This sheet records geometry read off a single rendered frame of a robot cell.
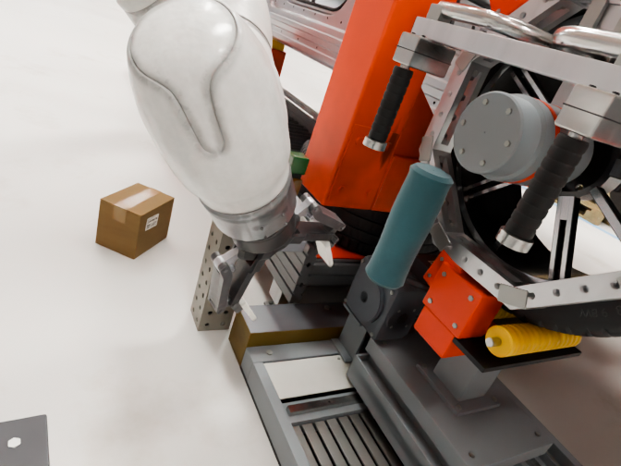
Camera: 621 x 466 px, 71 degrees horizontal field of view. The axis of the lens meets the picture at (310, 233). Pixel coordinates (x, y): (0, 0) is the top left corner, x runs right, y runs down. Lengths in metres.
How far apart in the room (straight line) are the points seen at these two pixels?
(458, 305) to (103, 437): 0.81
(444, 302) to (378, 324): 0.28
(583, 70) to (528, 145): 0.14
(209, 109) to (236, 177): 0.06
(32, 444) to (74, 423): 0.40
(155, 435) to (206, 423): 0.12
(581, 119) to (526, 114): 0.16
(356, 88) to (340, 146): 0.14
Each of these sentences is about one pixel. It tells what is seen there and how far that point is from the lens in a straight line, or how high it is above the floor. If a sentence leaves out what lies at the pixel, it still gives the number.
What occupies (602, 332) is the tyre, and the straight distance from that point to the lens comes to 0.90.
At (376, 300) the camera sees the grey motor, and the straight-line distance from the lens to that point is 1.16.
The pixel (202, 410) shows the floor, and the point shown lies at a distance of 1.21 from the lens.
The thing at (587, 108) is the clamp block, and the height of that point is 0.93.
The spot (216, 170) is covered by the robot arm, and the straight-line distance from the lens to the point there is 0.33.
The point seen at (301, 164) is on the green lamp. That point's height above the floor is 0.65.
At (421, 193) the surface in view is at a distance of 0.86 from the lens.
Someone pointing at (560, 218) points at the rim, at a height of 0.74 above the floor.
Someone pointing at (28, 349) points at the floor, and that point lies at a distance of 1.33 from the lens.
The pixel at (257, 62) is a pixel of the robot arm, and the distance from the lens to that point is 0.31.
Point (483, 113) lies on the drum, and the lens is 0.76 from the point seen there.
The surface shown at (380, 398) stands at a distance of 1.19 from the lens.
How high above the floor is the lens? 0.92
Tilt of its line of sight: 25 degrees down
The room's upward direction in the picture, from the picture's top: 20 degrees clockwise
